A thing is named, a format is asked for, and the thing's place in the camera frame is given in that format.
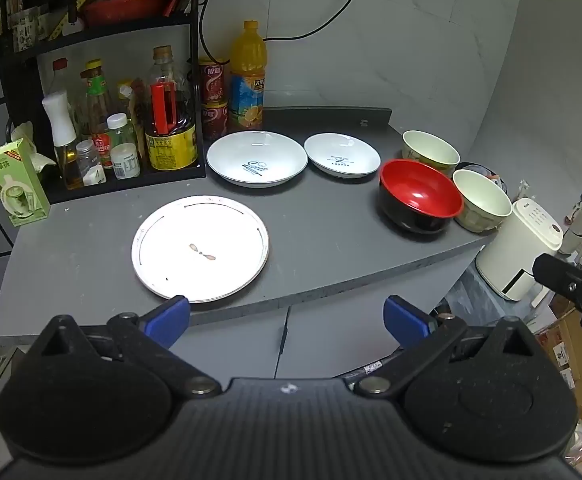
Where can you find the clear red-cap bottle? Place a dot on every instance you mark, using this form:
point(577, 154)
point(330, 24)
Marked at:
point(61, 77)

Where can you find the white jar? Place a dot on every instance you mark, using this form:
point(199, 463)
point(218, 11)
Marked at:
point(126, 162)

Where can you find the small white printed plate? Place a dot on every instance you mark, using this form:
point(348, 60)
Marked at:
point(341, 150)

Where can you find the red plastic basket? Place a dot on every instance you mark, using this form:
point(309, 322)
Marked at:
point(121, 10)

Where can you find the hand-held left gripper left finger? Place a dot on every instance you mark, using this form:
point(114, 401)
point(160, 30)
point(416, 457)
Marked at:
point(168, 320)

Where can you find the stack of seasoning packets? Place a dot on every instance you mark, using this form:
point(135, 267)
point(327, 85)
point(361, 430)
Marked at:
point(26, 30)

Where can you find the black trash bin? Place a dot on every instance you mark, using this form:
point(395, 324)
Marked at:
point(496, 180)

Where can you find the red and black bowl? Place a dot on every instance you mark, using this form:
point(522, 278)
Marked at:
point(416, 185)

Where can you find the cream bowl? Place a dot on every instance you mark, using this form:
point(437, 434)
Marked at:
point(428, 147)
point(481, 195)

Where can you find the white crumpled cloth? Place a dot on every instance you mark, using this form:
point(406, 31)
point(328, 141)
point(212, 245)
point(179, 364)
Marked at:
point(28, 137)

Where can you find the clear spice jar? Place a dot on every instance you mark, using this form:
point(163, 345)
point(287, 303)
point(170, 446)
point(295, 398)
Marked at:
point(91, 162)

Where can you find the white-cap green bottle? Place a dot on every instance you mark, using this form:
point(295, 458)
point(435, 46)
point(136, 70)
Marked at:
point(121, 132)

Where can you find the cardboard box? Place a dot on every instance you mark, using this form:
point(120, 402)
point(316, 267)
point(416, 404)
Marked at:
point(578, 360)

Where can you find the white patterned plate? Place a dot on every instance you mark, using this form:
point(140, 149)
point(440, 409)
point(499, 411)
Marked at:
point(201, 230)

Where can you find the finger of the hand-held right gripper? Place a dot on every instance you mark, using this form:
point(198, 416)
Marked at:
point(561, 275)

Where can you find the green carton box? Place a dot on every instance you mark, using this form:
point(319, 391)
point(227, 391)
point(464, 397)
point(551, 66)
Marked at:
point(16, 185)

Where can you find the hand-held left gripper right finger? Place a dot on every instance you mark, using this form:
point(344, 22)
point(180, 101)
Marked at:
point(406, 321)

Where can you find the red can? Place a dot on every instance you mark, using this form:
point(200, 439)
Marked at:
point(215, 120)
point(213, 80)

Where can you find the black metal rack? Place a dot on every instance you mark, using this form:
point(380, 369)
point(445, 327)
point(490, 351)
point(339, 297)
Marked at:
point(121, 27)

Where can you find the large white script-print plate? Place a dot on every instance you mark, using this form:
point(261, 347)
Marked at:
point(251, 152)

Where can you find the orange juice bottle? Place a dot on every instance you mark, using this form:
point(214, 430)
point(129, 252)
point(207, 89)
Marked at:
point(247, 85)

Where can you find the white handheld appliance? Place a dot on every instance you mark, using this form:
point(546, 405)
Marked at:
point(578, 225)

